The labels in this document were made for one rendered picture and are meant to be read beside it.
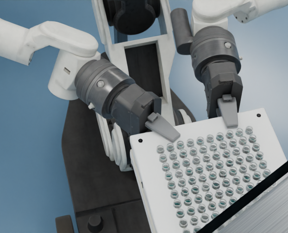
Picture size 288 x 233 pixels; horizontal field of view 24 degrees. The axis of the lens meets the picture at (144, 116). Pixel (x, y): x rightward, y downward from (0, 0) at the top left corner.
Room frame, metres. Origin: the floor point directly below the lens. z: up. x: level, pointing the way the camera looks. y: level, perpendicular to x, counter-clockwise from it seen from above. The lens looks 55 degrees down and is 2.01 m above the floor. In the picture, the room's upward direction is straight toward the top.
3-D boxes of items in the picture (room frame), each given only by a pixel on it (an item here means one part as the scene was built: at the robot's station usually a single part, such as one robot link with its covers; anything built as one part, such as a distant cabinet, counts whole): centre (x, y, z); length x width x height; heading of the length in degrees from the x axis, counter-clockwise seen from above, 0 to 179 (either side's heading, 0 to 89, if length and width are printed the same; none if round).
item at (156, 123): (0.64, -0.03, 1.05); 0.06 x 0.03 x 0.02; 46
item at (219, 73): (0.77, -0.14, 1.03); 0.12 x 0.10 x 0.13; 6
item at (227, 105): (0.68, -0.15, 1.05); 0.06 x 0.03 x 0.02; 6
